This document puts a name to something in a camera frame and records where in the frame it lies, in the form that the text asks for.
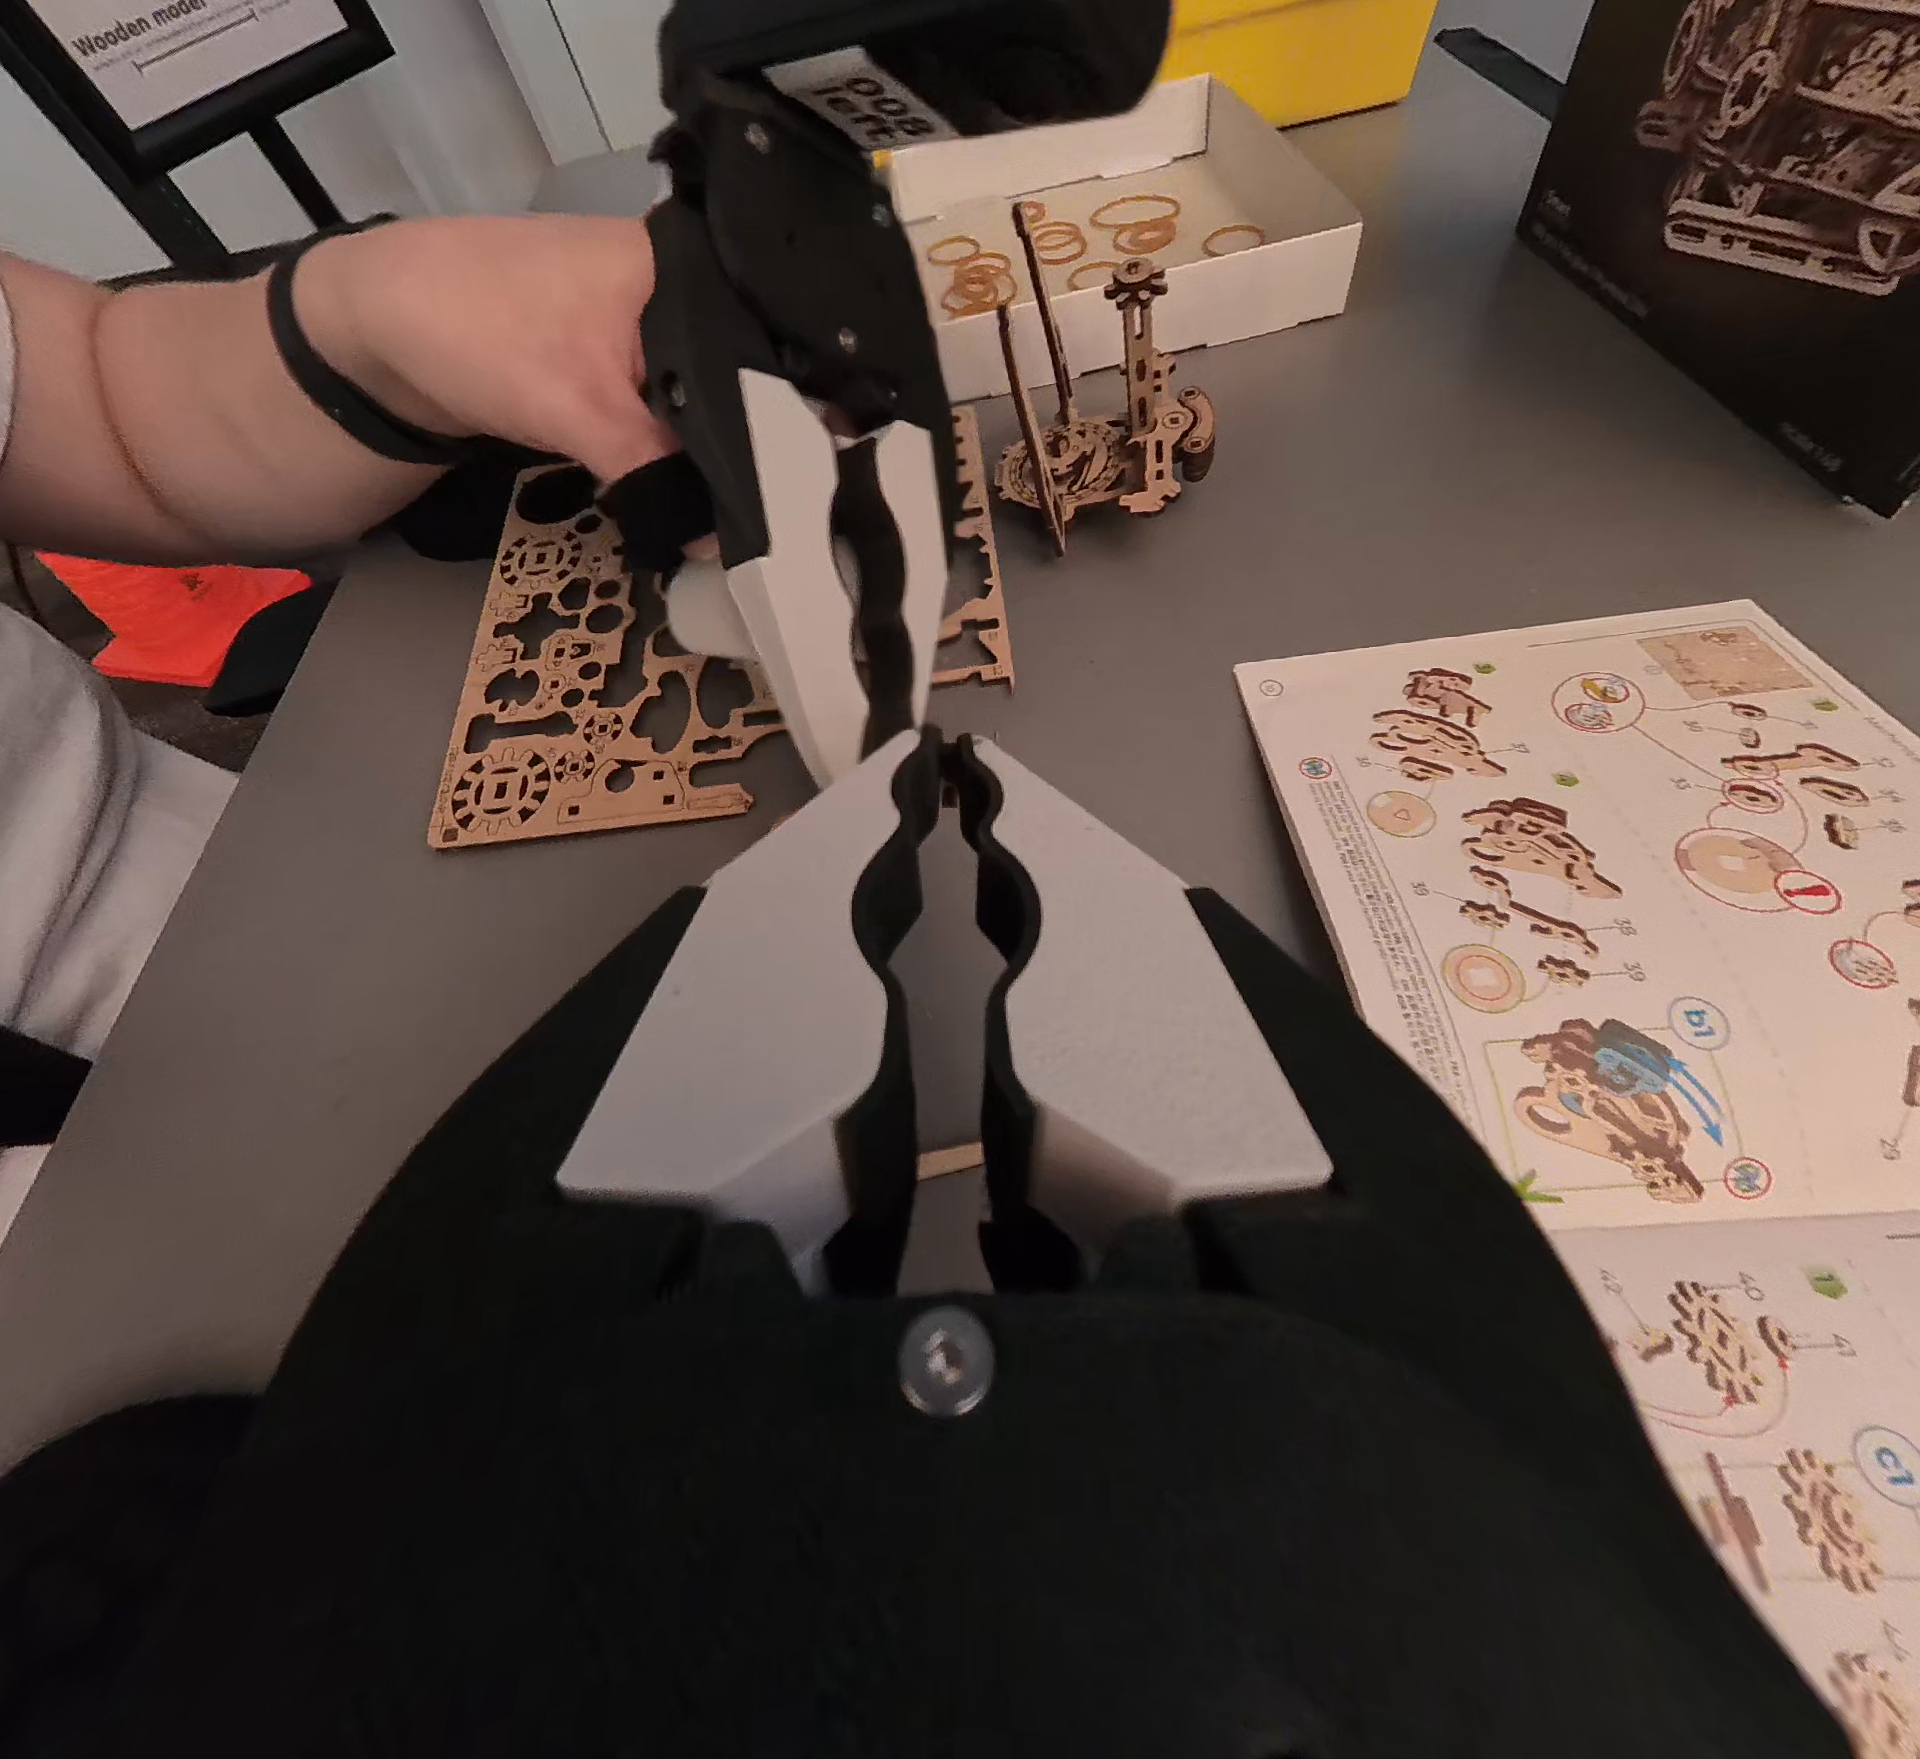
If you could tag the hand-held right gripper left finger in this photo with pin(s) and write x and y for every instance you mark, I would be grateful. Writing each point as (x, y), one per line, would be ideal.
(719, 1039)

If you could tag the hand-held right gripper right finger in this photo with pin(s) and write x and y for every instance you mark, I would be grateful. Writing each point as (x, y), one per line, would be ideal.
(1140, 1039)

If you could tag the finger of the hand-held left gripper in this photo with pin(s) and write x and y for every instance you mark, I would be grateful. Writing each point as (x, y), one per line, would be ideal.
(918, 514)
(787, 559)

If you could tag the laser-cut wooden parts sheet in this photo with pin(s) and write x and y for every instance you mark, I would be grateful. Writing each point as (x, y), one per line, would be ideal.
(696, 758)

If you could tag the person's left forearm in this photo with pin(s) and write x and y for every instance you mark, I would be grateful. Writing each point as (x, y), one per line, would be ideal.
(149, 410)

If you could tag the partly built wooden model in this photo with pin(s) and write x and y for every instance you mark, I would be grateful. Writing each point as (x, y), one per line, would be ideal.
(1118, 470)

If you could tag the person's left hand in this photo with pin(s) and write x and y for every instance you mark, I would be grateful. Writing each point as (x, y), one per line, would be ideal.
(495, 335)

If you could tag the long wooden stick part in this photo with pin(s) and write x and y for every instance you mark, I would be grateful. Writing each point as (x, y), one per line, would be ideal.
(951, 1162)

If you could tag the white cardboard box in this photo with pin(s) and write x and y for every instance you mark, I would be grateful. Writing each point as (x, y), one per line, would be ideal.
(1275, 275)

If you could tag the open instruction booklet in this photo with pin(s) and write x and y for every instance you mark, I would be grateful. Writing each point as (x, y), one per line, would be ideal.
(1575, 890)

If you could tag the black wristband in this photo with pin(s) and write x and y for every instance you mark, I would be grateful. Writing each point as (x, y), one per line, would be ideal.
(288, 327)

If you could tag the orange plastic object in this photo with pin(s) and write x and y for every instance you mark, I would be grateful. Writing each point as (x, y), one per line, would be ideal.
(149, 619)

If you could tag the person's pale clothing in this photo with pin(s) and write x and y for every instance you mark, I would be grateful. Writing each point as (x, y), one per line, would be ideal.
(90, 815)

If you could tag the black framed sign stand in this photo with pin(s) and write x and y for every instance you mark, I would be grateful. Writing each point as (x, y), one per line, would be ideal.
(149, 35)

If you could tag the black flat bar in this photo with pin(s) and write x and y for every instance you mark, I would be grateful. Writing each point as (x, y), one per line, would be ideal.
(1501, 77)

